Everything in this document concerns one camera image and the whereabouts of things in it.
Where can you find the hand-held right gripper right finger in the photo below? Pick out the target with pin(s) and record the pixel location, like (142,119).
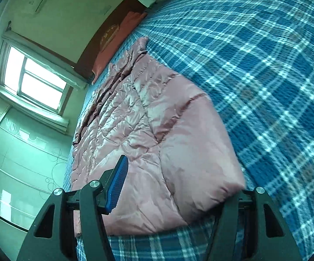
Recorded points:
(227,217)

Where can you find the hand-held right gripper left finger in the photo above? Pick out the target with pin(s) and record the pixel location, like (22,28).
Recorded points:
(117,185)

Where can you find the pink down jacket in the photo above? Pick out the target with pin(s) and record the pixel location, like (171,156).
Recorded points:
(146,130)

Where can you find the white glossy wardrobe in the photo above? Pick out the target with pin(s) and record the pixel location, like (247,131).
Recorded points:
(18,155)

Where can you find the white framed window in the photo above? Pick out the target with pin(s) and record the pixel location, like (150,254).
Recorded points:
(34,78)

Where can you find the pink pillow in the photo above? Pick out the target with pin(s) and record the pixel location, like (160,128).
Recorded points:
(113,46)

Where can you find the blue plaid bed sheet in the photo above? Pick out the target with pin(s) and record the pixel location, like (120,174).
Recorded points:
(255,73)

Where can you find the dark wooden headboard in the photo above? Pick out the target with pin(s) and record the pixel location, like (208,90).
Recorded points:
(105,24)

